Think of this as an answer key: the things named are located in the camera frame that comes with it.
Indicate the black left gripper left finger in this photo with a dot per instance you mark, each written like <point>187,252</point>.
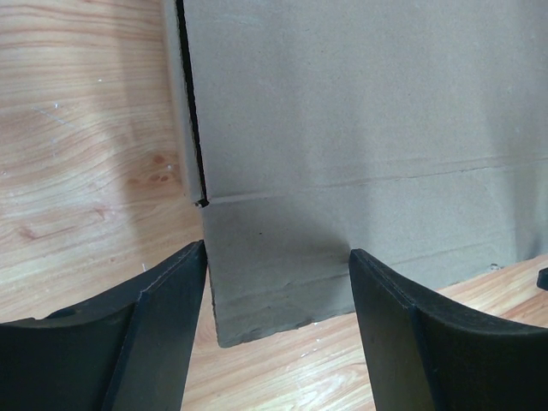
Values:
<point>127,348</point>

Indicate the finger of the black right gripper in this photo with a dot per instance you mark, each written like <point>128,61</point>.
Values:
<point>542,279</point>

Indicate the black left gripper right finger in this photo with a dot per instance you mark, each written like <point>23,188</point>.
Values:
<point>425,351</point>

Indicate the brown cardboard box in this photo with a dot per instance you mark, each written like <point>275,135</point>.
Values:
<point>415,130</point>

